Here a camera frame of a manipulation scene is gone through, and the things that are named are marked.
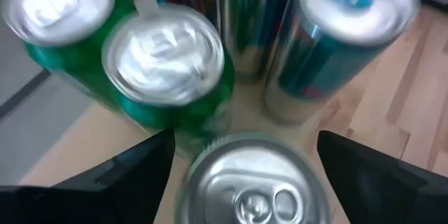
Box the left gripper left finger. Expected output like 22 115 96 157
0 128 176 224

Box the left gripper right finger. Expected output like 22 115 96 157
316 129 448 224

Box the green Sprite can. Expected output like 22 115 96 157
0 0 138 113
174 132 332 224
101 3 236 137

